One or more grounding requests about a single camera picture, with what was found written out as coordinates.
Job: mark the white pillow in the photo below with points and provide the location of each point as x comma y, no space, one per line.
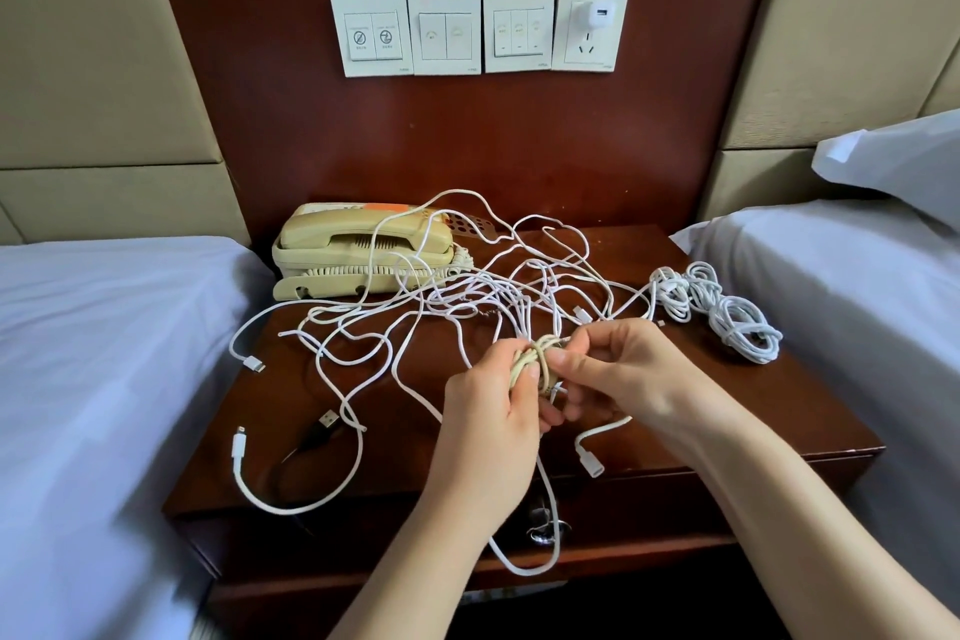
908,167

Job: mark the white triple rocker wall switch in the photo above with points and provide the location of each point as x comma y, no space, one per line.
519,32

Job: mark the dark wooden drawer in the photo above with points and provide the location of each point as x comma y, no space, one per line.
300,542

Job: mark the beige padded headboard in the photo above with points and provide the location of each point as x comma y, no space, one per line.
855,32
90,62

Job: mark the white plug-in charger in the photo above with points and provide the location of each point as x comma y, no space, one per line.
600,14

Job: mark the right bed white sheet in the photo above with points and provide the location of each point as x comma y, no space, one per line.
885,332

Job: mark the bed white sheet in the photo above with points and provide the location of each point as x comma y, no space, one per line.
105,407
885,332

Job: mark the wooden nightstand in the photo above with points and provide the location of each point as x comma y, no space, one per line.
795,415

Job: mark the small black usb plug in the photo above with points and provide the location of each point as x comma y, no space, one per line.
327,419

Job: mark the left bed white sheet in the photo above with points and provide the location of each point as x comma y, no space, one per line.
105,407

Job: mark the white double rocker wall switch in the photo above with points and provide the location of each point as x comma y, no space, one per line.
444,35

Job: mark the person's left hand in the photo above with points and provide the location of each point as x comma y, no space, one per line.
480,437

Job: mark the person's right hand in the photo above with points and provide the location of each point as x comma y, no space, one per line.
638,370

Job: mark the person's left forearm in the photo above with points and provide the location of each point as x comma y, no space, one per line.
413,572

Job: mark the white two-button wall switch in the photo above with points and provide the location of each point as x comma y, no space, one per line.
371,37

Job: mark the dark wooden wall panel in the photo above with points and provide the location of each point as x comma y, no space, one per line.
465,137

